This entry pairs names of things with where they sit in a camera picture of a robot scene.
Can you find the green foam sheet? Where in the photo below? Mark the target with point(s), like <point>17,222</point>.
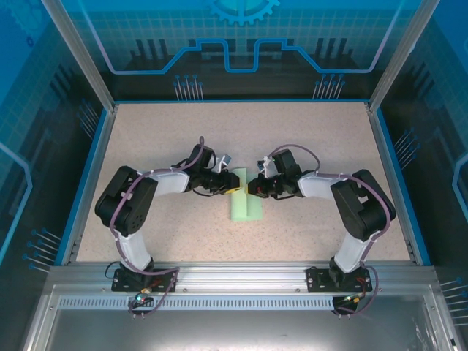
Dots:
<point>239,210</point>

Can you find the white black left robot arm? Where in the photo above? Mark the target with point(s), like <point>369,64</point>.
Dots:
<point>170,183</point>

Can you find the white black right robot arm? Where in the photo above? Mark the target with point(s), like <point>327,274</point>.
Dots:
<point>314,186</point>

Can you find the grey steel sheet panel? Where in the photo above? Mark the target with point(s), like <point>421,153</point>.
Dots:
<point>234,329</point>

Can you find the aluminium mounting beam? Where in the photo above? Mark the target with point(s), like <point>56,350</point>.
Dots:
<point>241,278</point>

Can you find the yellow power connector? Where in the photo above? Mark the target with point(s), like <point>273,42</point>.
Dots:
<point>146,290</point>
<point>357,297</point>

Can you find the blue-edged aluminium side rail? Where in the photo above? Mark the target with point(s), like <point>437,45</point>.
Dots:
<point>98,157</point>
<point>386,157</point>

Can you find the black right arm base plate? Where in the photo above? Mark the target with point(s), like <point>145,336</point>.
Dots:
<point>316,281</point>

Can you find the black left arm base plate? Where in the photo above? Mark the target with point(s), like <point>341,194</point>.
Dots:
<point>117,281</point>

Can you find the aluminium frame post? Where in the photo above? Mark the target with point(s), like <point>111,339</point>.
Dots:
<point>392,62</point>
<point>87,62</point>

